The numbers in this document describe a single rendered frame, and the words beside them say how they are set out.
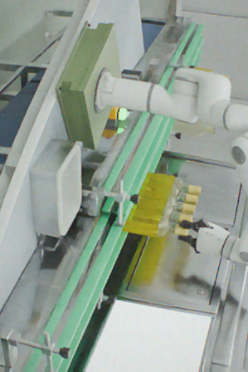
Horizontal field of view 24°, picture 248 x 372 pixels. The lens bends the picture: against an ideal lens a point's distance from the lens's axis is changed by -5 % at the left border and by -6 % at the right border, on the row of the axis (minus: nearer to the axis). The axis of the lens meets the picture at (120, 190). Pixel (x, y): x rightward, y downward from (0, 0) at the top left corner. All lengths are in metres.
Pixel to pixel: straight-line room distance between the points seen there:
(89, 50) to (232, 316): 0.94
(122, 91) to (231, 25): 6.08
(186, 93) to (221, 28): 6.11
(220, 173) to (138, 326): 0.97
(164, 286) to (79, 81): 0.71
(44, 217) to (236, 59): 6.47
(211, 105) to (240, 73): 6.38
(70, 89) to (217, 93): 0.42
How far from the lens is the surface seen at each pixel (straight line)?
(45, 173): 1.62
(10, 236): 1.58
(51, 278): 1.69
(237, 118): 1.64
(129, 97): 1.80
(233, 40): 7.89
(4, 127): 2.26
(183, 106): 1.77
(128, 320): 1.82
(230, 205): 2.36
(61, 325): 1.59
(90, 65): 1.76
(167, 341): 1.76
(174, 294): 1.91
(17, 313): 1.60
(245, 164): 1.57
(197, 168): 2.55
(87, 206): 1.87
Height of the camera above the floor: 1.33
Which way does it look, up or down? 12 degrees down
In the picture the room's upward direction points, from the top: 100 degrees clockwise
